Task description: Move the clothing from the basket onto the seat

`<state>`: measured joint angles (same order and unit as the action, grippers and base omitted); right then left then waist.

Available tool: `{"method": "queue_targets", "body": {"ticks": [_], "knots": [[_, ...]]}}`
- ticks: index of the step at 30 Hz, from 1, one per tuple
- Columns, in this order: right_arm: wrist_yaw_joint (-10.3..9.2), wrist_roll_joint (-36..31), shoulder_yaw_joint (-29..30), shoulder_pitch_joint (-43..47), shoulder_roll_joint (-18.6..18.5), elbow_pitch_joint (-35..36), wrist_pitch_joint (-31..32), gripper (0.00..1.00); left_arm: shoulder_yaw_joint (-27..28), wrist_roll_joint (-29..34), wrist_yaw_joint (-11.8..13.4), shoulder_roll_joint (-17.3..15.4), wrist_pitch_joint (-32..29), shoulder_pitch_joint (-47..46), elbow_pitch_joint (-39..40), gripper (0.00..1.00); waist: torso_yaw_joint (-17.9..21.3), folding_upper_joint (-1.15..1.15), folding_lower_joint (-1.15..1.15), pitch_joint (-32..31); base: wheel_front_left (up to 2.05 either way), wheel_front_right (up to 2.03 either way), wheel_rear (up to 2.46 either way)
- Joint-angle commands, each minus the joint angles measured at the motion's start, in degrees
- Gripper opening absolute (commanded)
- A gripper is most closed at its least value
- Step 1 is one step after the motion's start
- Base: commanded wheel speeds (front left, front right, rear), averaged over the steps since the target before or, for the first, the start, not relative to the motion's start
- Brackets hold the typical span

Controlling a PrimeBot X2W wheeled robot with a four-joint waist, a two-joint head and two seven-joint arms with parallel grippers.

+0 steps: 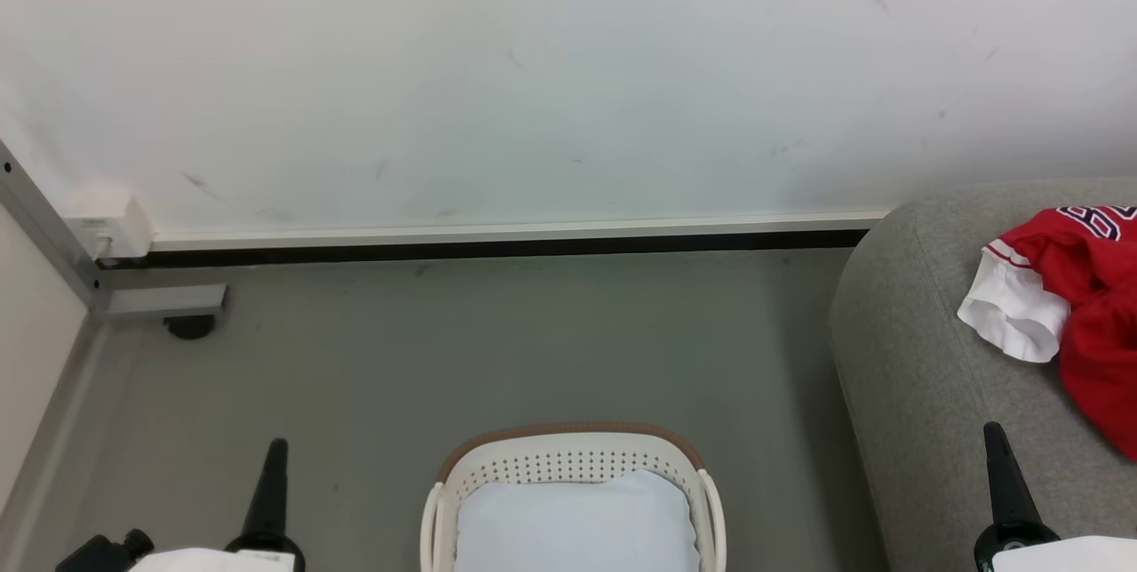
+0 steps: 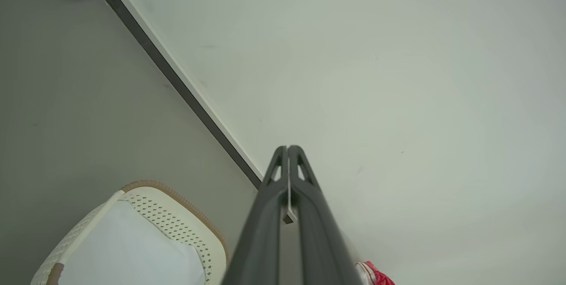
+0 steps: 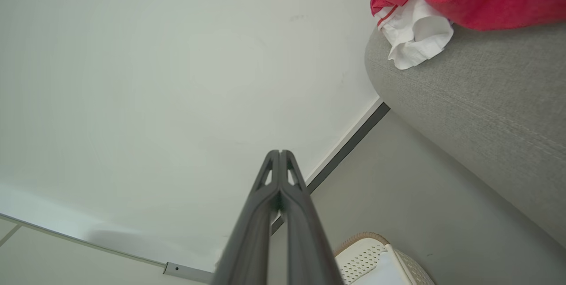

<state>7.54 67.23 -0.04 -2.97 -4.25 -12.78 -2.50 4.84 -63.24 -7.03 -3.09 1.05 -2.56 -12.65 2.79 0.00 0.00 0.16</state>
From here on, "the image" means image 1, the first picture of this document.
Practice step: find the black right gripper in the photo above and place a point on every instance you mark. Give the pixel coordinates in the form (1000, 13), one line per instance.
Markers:
(999, 541)

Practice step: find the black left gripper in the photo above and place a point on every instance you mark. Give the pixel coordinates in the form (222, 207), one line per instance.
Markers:
(298, 554)

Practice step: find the red baseball jersey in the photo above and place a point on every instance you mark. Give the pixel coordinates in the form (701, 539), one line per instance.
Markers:
(1097, 305)

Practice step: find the white and brown laundry basket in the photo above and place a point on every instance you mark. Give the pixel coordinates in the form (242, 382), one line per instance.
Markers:
(568, 456)

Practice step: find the grey fabric sofa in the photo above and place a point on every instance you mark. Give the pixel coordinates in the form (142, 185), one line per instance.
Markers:
(933, 359)

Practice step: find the pale blue cloth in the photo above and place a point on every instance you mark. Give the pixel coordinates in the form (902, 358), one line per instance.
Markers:
(577, 528)

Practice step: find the black baseboard strip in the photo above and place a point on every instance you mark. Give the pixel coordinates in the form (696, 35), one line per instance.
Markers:
(497, 246)

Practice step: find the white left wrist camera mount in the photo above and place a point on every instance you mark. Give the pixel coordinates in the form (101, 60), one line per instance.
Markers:
(213, 561)

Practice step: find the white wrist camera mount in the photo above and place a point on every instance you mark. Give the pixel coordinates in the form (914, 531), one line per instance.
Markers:
(213, 561)
(1075, 556)

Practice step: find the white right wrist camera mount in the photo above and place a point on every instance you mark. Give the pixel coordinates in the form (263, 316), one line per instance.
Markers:
(1075, 556)

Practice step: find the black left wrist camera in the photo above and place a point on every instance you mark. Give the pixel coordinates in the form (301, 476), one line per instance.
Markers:
(98, 554)

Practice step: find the black round frame foot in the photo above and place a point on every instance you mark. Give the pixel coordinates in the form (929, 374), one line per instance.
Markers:
(189, 326)

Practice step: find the white wall outlet box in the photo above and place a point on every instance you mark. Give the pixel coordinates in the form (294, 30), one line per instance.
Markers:
(111, 226)

